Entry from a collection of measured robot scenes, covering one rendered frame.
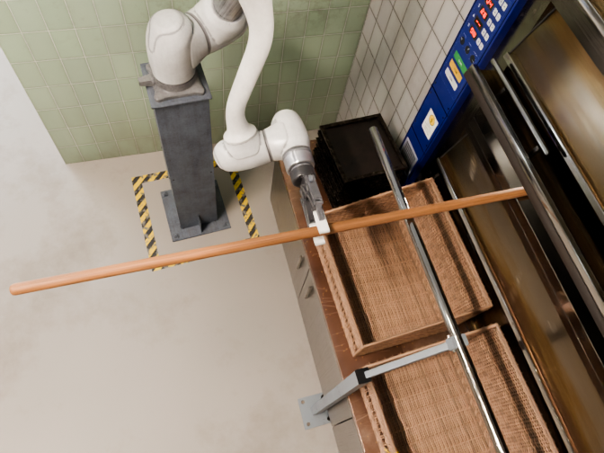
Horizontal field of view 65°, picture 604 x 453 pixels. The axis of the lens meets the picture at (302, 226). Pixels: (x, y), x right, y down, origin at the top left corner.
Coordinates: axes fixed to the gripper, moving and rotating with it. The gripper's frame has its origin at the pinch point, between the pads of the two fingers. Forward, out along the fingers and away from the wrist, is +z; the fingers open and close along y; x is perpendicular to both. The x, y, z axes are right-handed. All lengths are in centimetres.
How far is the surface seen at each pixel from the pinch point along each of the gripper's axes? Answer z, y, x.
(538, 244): 17, 2, -64
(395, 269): -3, 60, -44
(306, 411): 37, 118, -2
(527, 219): 9, 1, -65
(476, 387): 50, 2, -28
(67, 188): -106, 119, 96
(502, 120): -11, -25, -50
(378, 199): -28, 43, -40
